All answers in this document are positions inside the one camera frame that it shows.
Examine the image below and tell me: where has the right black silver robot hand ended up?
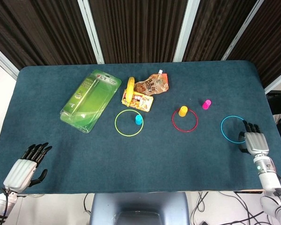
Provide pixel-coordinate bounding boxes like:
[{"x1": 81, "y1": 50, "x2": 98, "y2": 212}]
[{"x1": 238, "y1": 120, "x2": 270, "y2": 157}]

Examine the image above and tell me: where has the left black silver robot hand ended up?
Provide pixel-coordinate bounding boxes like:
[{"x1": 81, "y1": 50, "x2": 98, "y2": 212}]
[{"x1": 2, "y1": 142, "x2": 53, "y2": 194}]

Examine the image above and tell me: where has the red thin ring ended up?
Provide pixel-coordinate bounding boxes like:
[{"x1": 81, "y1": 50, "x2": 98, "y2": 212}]
[{"x1": 171, "y1": 108, "x2": 199, "y2": 133}]

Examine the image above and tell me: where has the yellow-green thin ring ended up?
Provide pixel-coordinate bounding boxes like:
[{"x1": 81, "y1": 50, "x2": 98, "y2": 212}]
[{"x1": 114, "y1": 109, "x2": 144, "y2": 137}]

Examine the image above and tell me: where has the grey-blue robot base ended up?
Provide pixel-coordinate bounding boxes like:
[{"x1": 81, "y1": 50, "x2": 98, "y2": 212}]
[{"x1": 89, "y1": 192, "x2": 190, "y2": 225}]

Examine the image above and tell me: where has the orange small cup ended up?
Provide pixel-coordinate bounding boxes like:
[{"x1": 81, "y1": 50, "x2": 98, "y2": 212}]
[{"x1": 178, "y1": 105, "x2": 189, "y2": 117}]

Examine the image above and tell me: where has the black fabric object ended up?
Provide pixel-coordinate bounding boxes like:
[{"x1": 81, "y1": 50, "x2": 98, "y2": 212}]
[{"x1": 266, "y1": 90, "x2": 281, "y2": 143}]

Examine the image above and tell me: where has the dark teal table cloth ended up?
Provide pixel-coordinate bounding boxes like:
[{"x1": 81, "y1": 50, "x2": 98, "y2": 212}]
[{"x1": 0, "y1": 60, "x2": 281, "y2": 195}]

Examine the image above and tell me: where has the green blister pack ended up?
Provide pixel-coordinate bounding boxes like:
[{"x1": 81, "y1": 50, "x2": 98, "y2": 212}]
[{"x1": 59, "y1": 69, "x2": 122, "y2": 134}]

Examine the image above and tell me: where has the dark brown ribbed partition panel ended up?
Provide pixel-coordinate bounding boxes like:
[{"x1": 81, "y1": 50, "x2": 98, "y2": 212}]
[
  {"x1": 182, "y1": 0, "x2": 258, "y2": 62},
  {"x1": 227, "y1": 0, "x2": 281, "y2": 89},
  {"x1": 89, "y1": 0, "x2": 188, "y2": 64},
  {"x1": 0, "y1": 0, "x2": 96, "y2": 70}
]

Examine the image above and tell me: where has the brown spouted drink pouch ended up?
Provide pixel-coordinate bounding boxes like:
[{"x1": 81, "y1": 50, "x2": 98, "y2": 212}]
[{"x1": 133, "y1": 69, "x2": 170, "y2": 96}]

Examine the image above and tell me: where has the orange snack packet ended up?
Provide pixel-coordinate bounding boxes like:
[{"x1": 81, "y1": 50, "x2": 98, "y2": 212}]
[{"x1": 121, "y1": 88, "x2": 154, "y2": 113}]

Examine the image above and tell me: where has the yellow banana toy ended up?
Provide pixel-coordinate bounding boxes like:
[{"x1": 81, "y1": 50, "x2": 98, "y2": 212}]
[{"x1": 127, "y1": 76, "x2": 135, "y2": 104}]

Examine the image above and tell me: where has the blue thin ring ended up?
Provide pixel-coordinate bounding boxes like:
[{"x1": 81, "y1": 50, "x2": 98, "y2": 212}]
[{"x1": 220, "y1": 116, "x2": 248, "y2": 144}]

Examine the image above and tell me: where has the black floor cable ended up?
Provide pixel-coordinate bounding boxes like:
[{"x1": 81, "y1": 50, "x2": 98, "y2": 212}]
[
  {"x1": 219, "y1": 191, "x2": 272, "y2": 225},
  {"x1": 83, "y1": 193, "x2": 92, "y2": 214},
  {"x1": 192, "y1": 191, "x2": 210, "y2": 220}
]

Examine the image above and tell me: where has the white partition post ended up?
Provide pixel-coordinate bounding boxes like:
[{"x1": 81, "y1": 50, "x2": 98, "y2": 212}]
[
  {"x1": 264, "y1": 67, "x2": 281, "y2": 94},
  {"x1": 172, "y1": 0, "x2": 200, "y2": 63},
  {"x1": 221, "y1": 0, "x2": 264, "y2": 61},
  {"x1": 77, "y1": 0, "x2": 105, "y2": 64},
  {"x1": 0, "y1": 41, "x2": 20, "y2": 80}
]

